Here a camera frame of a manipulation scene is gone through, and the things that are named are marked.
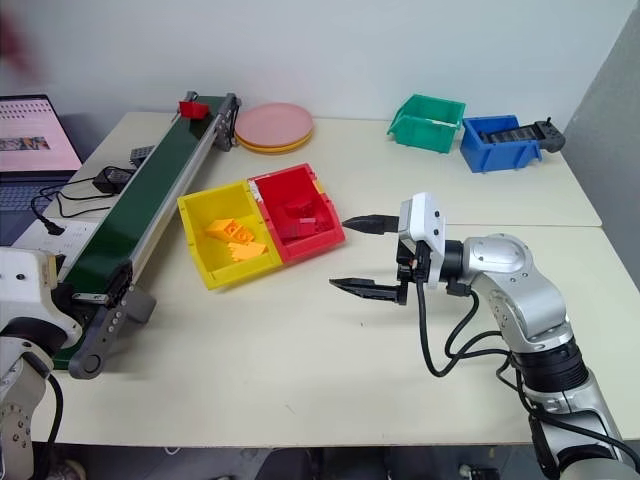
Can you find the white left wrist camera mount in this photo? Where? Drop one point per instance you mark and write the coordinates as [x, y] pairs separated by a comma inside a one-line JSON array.
[[25, 280]]

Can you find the red storage bin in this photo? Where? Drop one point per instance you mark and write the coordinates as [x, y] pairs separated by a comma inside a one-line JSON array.
[[310, 252]]

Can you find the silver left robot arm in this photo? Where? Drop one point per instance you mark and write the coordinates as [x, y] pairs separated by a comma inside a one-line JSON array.
[[17, 400]]

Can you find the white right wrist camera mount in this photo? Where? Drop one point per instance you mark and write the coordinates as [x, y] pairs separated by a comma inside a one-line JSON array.
[[425, 220]]

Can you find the small red block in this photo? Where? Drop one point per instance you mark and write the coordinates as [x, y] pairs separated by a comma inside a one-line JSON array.
[[192, 110]]

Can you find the pink plate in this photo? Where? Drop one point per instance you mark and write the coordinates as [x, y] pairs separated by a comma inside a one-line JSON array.
[[272, 122]]

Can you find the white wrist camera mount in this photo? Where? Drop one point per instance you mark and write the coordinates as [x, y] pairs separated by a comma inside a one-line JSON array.
[[25, 280], [425, 220]]

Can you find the orange-yellow studded block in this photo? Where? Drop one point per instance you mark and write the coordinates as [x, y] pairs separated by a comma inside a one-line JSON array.
[[242, 234]]

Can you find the orange ridged wedge block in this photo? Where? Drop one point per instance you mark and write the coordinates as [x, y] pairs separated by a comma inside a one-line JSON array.
[[247, 251]]

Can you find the green conveyor belt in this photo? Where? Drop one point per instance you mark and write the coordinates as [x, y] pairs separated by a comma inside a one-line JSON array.
[[145, 200]]

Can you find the yellow plate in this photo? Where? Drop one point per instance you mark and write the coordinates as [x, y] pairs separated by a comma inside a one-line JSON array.
[[275, 149]]

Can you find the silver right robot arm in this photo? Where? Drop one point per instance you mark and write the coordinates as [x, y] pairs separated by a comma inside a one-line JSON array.
[[500, 265]]

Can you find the flat red block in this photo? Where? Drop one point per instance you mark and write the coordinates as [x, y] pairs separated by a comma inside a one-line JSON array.
[[300, 231]]

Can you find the laptop with pink screen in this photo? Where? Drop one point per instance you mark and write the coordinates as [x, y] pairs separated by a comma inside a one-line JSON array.
[[30, 135]]

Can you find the black handheld controller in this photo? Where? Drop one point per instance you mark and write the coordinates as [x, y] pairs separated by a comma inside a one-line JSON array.
[[547, 137]]

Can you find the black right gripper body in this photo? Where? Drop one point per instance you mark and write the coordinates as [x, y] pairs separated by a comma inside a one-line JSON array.
[[411, 260]]

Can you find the yellow wedge block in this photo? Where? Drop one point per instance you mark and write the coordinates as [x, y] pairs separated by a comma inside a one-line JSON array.
[[219, 229]]

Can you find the green storage bin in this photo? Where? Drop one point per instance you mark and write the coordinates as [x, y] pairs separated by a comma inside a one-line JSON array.
[[425, 137]]

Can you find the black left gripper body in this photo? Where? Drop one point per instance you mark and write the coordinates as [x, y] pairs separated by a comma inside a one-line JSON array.
[[66, 306]]

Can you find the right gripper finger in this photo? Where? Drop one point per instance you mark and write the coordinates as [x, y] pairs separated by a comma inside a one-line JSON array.
[[372, 224], [367, 288]]

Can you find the yellow storage bin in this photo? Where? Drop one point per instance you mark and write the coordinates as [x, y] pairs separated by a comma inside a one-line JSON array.
[[235, 277]]

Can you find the blue storage bin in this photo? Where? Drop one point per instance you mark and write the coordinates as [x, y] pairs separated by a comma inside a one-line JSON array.
[[495, 157]]

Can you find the black power adapter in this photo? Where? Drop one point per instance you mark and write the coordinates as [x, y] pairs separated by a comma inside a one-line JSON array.
[[114, 179]]

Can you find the dark grey studded block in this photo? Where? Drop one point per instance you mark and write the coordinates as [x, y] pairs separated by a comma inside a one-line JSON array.
[[142, 155]]

